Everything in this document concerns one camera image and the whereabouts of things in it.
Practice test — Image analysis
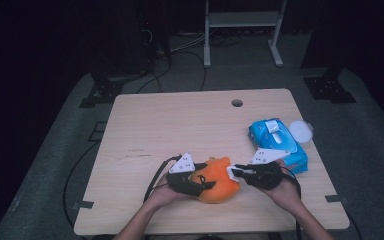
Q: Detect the blue wet wipes pack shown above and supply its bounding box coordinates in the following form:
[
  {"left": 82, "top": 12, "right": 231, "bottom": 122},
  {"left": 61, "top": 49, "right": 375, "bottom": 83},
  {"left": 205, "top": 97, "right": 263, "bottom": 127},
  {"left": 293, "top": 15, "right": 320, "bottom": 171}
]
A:
[{"left": 248, "top": 118, "right": 314, "bottom": 175}]

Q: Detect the white wet wipe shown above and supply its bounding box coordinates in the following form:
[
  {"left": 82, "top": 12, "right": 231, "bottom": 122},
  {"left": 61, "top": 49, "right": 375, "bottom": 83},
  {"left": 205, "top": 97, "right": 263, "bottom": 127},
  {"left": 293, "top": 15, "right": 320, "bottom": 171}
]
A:
[{"left": 225, "top": 164, "right": 242, "bottom": 183}]

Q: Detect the person's right hand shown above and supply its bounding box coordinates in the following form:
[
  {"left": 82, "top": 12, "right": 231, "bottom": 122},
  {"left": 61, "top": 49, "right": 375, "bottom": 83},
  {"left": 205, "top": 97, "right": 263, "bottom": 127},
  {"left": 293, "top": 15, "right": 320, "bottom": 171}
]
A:
[{"left": 265, "top": 158, "right": 303, "bottom": 210}]

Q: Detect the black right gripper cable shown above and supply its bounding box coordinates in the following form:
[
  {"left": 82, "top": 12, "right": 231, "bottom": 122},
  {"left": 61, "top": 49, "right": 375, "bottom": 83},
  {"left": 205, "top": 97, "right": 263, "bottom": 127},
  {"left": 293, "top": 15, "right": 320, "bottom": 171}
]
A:
[{"left": 279, "top": 165, "right": 304, "bottom": 240}]

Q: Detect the white floor cable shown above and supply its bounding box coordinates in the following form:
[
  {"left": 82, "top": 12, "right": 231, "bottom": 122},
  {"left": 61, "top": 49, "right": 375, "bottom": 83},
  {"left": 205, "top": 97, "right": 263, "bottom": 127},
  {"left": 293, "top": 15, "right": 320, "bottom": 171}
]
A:
[{"left": 174, "top": 32, "right": 208, "bottom": 53}]

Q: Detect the black stand base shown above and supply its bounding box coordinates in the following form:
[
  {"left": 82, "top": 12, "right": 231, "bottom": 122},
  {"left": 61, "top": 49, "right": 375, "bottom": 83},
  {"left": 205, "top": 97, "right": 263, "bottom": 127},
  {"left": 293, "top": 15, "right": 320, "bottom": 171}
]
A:
[
  {"left": 303, "top": 66, "right": 358, "bottom": 104},
  {"left": 78, "top": 71, "right": 126, "bottom": 109}
]

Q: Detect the white metal stand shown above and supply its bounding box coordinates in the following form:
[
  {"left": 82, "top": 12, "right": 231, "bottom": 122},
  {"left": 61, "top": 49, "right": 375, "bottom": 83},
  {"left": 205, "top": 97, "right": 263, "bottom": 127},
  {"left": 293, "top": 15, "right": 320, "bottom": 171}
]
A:
[{"left": 203, "top": 0, "right": 288, "bottom": 69}]

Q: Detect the orange plush toy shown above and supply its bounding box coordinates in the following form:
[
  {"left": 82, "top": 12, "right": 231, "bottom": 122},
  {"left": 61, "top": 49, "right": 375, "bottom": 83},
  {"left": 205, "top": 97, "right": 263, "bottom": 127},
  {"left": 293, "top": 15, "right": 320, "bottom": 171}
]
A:
[{"left": 189, "top": 155, "right": 241, "bottom": 205}]

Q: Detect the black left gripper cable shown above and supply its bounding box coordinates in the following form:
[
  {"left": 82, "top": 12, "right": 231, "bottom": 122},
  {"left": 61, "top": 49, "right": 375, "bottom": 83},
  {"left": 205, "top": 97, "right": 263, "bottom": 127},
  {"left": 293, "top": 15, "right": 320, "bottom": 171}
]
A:
[{"left": 142, "top": 154, "right": 184, "bottom": 204}]

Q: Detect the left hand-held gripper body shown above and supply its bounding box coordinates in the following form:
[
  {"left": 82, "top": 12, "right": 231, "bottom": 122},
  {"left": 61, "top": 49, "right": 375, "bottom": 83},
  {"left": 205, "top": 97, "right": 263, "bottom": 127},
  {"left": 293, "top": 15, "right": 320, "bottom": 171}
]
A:
[{"left": 165, "top": 152, "right": 205, "bottom": 198}]

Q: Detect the black floor cable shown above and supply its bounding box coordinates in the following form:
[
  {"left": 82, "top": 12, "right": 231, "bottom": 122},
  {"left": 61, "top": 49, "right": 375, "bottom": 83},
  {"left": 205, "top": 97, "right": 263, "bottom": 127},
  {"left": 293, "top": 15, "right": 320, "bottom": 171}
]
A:
[
  {"left": 135, "top": 58, "right": 173, "bottom": 95},
  {"left": 166, "top": 49, "right": 208, "bottom": 93},
  {"left": 62, "top": 140, "right": 101, "bottom": 229}
]

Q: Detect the black tape strip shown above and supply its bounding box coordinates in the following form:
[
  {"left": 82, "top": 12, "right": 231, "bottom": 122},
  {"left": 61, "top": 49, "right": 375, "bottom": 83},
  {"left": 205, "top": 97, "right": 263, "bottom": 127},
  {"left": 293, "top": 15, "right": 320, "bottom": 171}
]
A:
[
  {"left": 324, "top": 194, "right": 350, "bottom": 205},
  {"left": 72, "top": 199, "right": 95, "bottom": 210}
]

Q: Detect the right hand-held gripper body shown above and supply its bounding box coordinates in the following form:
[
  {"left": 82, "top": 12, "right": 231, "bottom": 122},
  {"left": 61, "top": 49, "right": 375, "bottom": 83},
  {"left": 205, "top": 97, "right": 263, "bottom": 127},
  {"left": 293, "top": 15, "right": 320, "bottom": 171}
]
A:
[{"left": 246, "top": 148, "right": 292, "bottom": 191}]

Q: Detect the person's left hand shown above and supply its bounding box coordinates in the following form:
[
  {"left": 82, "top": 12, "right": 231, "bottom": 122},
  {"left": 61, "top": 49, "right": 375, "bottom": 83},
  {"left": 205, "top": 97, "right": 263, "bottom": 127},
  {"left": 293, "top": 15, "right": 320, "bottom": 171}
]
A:
[{"left": 146, "top": 174, "right": 190, "bottom": 210}]

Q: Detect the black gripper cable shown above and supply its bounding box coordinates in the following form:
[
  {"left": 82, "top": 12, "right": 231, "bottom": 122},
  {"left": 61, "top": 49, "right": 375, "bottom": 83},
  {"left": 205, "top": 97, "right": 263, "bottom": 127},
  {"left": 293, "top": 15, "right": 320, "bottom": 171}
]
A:
[
  {"left": 279, "top": 165, "right": 304, "bottom": 240},
  {"left": 142, "top": 154, "right": 184, "bottom": 204}
]

